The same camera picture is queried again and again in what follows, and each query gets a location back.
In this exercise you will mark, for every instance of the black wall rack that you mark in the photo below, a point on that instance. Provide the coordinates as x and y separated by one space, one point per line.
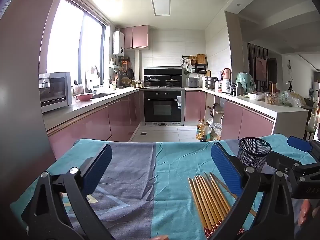
200 68

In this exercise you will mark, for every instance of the narrow pink base cabinet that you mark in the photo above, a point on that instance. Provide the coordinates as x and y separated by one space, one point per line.
193 106

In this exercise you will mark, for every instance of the clear plastic bag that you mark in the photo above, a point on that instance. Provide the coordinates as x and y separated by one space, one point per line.
216 130

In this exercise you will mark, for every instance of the pink wall picture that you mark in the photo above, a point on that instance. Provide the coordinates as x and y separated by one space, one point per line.
261 68

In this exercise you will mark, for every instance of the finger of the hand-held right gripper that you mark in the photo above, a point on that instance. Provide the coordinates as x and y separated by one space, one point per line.
298 143
277 160

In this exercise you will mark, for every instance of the large kitchen window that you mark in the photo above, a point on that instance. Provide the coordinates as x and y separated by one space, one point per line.
67 37

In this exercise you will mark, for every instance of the woven bamboo basket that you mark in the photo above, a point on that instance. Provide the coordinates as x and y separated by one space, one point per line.
126 81

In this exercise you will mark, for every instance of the kitchen sink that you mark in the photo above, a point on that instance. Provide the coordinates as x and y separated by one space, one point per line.
103 95

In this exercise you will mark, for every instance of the square ceiling light panel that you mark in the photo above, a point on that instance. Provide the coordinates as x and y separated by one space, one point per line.
161 7

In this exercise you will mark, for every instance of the glass food jar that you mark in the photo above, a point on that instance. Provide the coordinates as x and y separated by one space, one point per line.
271 99

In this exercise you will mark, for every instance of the person's left hand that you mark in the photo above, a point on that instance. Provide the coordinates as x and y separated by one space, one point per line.
160 238

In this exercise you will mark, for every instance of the pink wall cabinet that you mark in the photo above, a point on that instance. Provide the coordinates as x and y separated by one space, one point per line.
138 36

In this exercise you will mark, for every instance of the wooden cutting board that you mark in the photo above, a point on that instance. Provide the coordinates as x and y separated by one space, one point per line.
201 58

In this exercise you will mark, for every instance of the black frying pan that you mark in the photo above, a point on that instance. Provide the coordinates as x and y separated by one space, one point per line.
130 73

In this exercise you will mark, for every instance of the grey refrigerator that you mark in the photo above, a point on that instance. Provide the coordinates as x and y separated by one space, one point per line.
20 130

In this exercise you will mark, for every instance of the pink bowl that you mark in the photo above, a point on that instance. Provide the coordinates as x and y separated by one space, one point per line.
84 97

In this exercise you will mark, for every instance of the long pink base cabinet run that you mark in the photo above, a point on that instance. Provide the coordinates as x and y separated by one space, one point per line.
82 127

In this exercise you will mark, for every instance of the teal grey patterned tablecloth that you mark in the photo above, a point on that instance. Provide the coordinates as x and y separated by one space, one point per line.
170 170

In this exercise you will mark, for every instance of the person's right hand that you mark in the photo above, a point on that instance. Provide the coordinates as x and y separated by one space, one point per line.
306 211

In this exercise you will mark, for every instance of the yellow cooking oil bottle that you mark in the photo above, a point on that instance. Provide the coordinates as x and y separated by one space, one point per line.
199 131

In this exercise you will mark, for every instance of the bunch of wooden chopsticks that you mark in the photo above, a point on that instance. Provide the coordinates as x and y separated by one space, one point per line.
207 205

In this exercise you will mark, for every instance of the white water heater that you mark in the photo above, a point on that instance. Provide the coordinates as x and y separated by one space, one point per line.
118 42

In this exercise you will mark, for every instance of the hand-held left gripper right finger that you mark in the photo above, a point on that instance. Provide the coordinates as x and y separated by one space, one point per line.
225 165

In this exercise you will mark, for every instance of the silver microwave oven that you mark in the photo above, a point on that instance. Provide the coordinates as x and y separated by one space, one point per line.
53 90

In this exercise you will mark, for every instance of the mint green appliance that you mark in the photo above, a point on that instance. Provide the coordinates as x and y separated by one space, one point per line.
246 81

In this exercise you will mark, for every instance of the copper tumbler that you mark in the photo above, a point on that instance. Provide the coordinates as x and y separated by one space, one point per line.
272 87

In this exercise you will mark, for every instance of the black mesh holder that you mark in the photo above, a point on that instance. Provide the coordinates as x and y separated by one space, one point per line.
252 155

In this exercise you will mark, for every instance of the dark thermos bottle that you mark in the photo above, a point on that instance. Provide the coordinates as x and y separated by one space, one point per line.
239 90

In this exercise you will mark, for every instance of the steel steamer pot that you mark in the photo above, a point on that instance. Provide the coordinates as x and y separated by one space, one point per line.
211 83

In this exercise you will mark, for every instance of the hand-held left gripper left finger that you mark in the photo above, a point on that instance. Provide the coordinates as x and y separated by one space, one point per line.
97 170

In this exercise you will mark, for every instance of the pink peninsula base cabinet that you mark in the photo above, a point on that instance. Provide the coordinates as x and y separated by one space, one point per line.
250 123

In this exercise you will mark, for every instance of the white container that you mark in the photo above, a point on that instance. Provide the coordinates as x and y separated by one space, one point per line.
226 86

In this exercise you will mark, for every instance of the black wok with lid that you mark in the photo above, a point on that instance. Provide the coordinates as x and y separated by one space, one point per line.
152 82
172 81

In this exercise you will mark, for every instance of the bag of greens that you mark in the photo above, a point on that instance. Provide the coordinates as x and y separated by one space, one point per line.
288 98

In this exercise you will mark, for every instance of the dark sauce bottle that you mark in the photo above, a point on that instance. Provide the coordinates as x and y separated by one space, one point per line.
206 132

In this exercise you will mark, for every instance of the white bowl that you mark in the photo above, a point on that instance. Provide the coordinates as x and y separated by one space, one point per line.
255 96

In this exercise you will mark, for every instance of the black integrated stove oven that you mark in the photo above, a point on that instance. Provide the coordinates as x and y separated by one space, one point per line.
162 105

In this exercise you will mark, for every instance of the white kitchen countertop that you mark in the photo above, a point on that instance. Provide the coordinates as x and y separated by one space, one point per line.
62 111

